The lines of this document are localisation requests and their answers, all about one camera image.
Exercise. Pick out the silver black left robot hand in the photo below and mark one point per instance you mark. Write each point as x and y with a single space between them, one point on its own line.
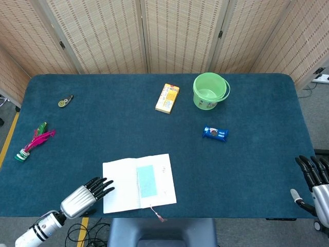
78 202

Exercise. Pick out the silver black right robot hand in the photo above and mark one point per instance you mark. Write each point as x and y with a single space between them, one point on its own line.
322 198

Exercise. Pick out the white notebook with tassel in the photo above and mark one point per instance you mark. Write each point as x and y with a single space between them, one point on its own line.
118 185

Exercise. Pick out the blue white tasselled bookmark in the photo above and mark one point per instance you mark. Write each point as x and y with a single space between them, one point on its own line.
146 181

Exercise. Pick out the black white caster wheel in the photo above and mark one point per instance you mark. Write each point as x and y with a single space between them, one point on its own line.
318 226

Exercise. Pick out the pink feather shuttlecock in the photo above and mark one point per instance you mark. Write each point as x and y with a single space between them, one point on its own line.
38 140

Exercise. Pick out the dark blue robot torso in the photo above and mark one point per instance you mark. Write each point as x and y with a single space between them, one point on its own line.
162 231

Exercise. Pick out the blue felt table cover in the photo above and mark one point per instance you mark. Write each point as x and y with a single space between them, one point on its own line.
128 123

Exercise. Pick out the green black correction tape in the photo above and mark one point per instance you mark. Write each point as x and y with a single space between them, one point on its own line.
63 103

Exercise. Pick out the white power strip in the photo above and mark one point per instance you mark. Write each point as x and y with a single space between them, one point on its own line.
321 78

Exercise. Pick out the blue cookie packet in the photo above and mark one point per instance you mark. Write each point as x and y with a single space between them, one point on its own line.
216 133

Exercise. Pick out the yellow cardboard box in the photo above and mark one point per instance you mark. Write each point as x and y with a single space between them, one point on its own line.
167 99

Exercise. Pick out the green plastic bucket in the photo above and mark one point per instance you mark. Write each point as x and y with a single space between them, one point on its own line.
205 103

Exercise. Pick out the dark metal screen hinge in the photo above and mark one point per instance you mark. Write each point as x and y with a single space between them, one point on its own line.
62 45
220 34

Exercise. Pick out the woven bamboo folding screen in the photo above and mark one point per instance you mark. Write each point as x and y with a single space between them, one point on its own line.
102 38

